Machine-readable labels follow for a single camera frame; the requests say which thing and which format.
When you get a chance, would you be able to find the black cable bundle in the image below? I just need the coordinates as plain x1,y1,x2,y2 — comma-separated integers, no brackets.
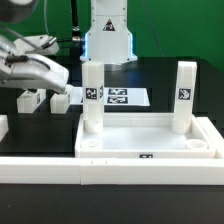
54,37,84,46

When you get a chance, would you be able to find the white fence bar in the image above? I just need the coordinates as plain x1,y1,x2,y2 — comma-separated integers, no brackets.
197,117,224,159
0,157,224,185
0,115,9,142

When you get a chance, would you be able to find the white right fence bar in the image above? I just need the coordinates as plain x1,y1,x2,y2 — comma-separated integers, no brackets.
197,117,224,159

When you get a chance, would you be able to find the white left fence bar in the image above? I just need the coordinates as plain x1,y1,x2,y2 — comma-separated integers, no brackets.
0,115,9,142

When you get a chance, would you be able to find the white desk top tray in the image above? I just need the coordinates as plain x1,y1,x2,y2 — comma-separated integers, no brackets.
75,113,216,159

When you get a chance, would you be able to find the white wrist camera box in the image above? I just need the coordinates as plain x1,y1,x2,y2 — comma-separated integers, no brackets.
14,35,59,55

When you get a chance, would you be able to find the fiducial marker sheet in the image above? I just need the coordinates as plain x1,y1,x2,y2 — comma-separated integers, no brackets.
70,87,151,108

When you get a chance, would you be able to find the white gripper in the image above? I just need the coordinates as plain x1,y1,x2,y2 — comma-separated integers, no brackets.
0,53,69,93

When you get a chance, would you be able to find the white front fence bar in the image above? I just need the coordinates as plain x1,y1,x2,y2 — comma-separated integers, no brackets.
0,157,224,185

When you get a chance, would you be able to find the black cable connector post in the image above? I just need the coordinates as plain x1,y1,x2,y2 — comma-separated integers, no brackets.
70,0,83,58

